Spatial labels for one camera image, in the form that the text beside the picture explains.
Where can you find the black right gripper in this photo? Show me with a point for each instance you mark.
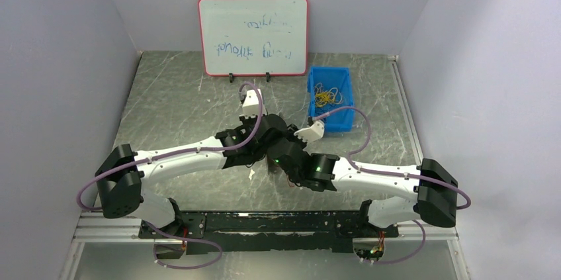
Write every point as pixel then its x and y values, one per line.
pixel 289 155

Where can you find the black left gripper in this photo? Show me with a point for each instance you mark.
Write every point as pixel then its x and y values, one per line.
pixel 272 129

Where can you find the dark grey cable spool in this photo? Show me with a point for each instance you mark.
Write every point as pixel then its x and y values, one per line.
pixel 273 167

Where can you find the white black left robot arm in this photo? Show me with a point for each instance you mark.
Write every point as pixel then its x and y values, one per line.
pixel 126 178

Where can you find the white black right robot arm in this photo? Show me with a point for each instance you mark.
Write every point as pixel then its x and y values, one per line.
pixel 427 191

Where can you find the blue plastic bin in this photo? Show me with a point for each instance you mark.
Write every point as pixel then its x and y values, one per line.
pixel 330 88

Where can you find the red framed whiteboard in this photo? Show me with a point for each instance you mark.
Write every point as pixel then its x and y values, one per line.
pixel 254 37

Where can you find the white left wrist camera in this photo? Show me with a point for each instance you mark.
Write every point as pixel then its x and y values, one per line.
pixel 251 106

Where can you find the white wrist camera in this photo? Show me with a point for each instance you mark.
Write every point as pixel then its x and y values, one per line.
pixel 251 106
pixel 311 133

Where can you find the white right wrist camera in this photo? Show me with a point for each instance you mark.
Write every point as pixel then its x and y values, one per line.
pixel 311 133

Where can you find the black base frame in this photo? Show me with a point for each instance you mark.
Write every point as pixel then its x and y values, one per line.
pixel 281 230

